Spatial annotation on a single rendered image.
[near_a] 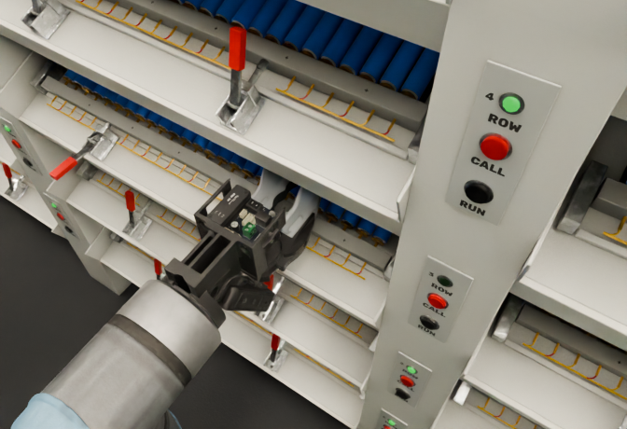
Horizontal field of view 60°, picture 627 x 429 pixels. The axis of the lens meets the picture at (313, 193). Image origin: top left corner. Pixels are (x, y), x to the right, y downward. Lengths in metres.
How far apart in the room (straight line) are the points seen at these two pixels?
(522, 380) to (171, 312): 0.35
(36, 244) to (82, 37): 0.88
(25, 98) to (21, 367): 0.62
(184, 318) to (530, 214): 0.29
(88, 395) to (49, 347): 0.83
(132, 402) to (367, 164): 0.27
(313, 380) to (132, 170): 0.48
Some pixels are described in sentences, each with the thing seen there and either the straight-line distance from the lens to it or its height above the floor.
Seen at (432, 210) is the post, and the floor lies 0.77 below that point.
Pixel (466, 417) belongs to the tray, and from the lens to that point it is 0.78.
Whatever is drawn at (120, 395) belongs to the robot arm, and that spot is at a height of 0.66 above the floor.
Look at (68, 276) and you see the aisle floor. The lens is 1.38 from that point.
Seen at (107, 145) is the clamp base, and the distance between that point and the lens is 0.79.
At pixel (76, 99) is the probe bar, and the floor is 0.58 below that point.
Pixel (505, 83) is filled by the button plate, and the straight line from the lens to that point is 0.32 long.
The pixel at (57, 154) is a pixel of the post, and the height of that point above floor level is 0.44.
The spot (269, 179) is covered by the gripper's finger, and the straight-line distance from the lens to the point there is 0.59.
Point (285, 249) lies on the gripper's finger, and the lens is 0.56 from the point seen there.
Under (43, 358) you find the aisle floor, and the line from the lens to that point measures 1.30.
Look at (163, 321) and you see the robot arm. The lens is 0.48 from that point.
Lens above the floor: 1.09
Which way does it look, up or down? 51 degrees down
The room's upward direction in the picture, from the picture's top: straight up
